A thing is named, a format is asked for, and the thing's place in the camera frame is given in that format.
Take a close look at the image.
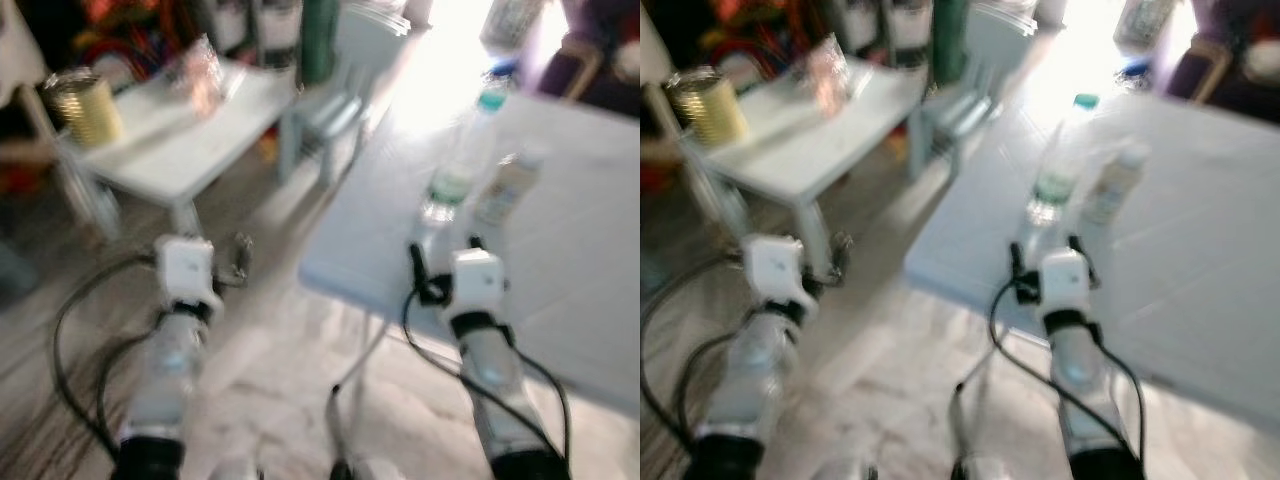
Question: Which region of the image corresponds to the clear bottle green cap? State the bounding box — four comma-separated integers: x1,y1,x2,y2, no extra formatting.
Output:
1015,93,1101,251
415,90,511,246

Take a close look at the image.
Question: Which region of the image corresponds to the small white low table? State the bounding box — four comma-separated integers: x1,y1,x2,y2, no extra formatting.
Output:
60,60,301,236
690,60,931,241

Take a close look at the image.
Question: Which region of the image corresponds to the white plastic bottle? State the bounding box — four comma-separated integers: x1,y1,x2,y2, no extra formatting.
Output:
1080,140,1151,236
470,145,546,236

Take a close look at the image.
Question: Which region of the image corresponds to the large white table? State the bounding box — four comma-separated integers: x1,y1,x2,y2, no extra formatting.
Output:
298,90,641,411
905,95,1280,431

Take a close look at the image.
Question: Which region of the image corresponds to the pink clear plastic packet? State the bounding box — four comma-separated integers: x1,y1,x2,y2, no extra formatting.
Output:
185,35,226,116
808,33,851,116

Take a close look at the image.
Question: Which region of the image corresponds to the pale blue small chair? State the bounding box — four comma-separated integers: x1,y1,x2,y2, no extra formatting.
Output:
910,5,1036,181
280,5,411,186

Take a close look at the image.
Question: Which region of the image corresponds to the gold tin can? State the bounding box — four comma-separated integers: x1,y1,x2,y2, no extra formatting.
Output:
45,68,126,149
668,66,749,147

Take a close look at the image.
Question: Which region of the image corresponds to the purple wooden armchair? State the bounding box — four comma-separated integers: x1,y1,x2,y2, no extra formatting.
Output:
540,0,641,111
1165,0,1280,121

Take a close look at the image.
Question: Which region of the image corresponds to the clear labelled bottle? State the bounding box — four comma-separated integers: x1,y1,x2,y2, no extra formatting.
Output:
1115,0,1186,51
480,0,546,51

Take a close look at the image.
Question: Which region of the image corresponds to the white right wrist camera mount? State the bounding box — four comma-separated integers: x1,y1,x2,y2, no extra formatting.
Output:
1038,248,1093,319
445,248,506,319

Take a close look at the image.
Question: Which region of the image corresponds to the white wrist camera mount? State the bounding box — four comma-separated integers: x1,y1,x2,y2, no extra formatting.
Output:
1038,248,1093,319
445,248,506,319
742,235,816,321
155,235,226,316

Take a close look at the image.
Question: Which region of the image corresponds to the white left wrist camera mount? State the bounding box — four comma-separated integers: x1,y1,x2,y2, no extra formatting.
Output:
742,235,816,321
155,235,226,316

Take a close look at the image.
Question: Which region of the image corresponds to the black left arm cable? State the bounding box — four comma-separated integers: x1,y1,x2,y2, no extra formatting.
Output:
640,258,751,461
52,255,166,461

